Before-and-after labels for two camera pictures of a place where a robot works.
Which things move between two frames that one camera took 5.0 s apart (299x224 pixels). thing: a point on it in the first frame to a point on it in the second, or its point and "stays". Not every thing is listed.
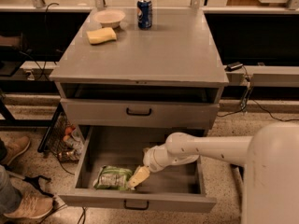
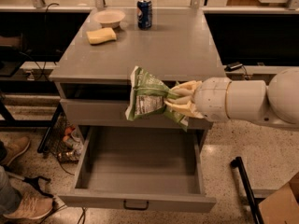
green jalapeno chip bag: [111, 177] to [147, 94]
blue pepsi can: [145, 14] stays
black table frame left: [29, 87] stays
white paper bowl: [108, 18] stays
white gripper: [151, 161] to [211, 99]
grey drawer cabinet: [140, 67] stays
